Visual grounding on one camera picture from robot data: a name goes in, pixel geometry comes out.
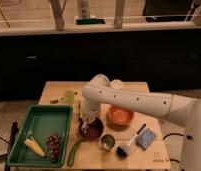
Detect white towel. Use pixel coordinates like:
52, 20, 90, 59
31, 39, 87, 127
80, 118, 95, 130

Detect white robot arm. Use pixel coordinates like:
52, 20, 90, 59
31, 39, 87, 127
81, 74, 201, 171

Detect orange bowl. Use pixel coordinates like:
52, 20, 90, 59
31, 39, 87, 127
107, 106, 134, 126

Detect dark purple bowl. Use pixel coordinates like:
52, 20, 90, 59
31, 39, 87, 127
78, 118, 104, 141

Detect white cup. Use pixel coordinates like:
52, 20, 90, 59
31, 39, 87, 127
110, 79, 124, 90

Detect light green cup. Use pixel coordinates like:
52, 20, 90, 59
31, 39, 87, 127
63, 90, 74, 105

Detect small brown object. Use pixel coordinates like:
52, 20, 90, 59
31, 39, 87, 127
50, 99, 59, 104

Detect small metal cup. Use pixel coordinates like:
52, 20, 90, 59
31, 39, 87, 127
101, 134, 115, 151

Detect green box on shelf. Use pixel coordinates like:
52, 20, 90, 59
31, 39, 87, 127
76, 18, 106, 25

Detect green plastic tray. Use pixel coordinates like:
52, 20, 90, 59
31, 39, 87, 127
7, 105, 72, 168

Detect blue sponge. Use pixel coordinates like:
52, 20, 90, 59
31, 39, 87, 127
136, 128, 157, 150

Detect black dish brush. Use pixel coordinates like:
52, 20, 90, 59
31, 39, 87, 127
116, 124, 146, 159

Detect red grape bunch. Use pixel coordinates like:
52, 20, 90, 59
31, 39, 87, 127
46, 134, 61, 162

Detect green spoon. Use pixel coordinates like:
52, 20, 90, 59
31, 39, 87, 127
67, 139, 83, 167

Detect yellow corn cob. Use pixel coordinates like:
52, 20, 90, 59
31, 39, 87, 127
24, 139, 46, 157

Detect black floor cable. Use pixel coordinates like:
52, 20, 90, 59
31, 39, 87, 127
162, 132, 187, 171

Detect black chair frame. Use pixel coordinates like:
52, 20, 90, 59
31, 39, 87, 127
0, 122, 19, 171

